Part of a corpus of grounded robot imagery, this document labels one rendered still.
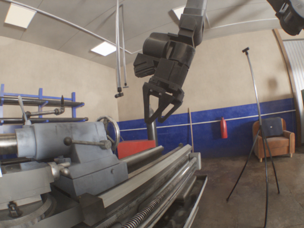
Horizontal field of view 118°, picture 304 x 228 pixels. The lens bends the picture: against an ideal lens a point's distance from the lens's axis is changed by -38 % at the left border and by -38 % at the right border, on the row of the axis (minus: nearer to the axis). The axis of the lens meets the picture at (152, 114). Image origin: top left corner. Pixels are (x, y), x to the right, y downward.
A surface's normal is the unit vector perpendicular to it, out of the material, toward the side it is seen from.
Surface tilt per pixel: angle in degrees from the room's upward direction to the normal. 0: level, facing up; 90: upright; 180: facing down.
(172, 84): 90
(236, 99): 90
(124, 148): 90
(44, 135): 86
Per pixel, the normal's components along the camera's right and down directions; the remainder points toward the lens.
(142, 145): -0.15, -0.05
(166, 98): -0.44, 0.30
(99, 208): 0.87, -0.12
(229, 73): -0.48, -0.01
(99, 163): 0.72, -0.58
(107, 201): 0.43, -0.88
